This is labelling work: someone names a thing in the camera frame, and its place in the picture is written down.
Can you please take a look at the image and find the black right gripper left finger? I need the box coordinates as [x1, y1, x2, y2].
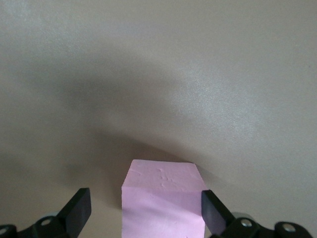
[0, 187, 93, 238]

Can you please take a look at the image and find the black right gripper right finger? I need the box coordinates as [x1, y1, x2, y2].
[201, 189, 313, 238]

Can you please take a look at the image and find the pink foam cube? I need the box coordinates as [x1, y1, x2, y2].
[121, 159, 206, 238]

